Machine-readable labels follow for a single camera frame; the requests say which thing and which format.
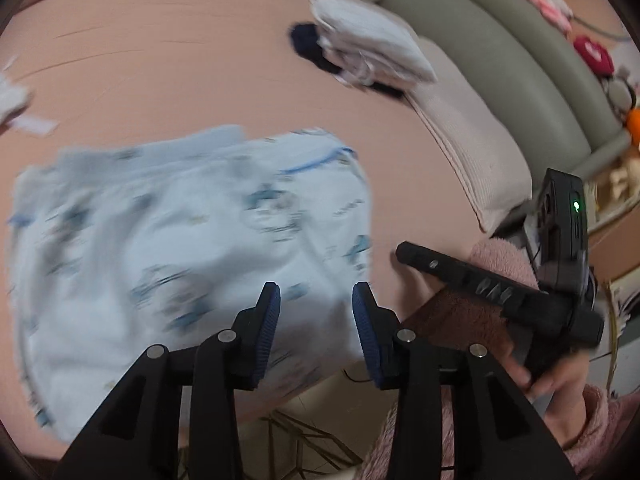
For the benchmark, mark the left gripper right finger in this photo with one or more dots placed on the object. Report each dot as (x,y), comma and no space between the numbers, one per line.
(459,413)

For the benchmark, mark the light blue cartoon pajama pants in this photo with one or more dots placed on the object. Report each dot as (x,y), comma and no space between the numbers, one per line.
(164,243)

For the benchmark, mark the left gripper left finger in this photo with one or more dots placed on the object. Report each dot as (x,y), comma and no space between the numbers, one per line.
(134,433)

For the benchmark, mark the gold wire basket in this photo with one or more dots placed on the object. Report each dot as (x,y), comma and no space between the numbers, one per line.
(312,448)

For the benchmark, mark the person right hand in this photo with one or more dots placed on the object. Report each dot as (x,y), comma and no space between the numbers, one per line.
(566,414)

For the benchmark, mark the pink plush toy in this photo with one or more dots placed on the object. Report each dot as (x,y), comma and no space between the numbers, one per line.
(553,15)

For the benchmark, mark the pink round bed sheet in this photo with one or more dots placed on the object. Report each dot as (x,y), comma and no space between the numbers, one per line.
(112,73)

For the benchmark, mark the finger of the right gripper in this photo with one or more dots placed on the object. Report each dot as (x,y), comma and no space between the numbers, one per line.
(449,270)

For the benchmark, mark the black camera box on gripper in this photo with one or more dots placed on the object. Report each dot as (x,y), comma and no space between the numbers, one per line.
(562,233)

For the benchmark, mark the folded navy garment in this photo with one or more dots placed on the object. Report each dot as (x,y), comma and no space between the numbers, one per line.
(304,39)

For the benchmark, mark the folded white clothes stack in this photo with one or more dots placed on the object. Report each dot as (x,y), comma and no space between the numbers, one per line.
(369,45)

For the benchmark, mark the red round plush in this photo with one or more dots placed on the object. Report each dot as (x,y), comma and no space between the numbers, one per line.
(595,56)

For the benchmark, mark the white crumpled clothes pile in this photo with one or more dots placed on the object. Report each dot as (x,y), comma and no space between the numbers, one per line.
(15,101)

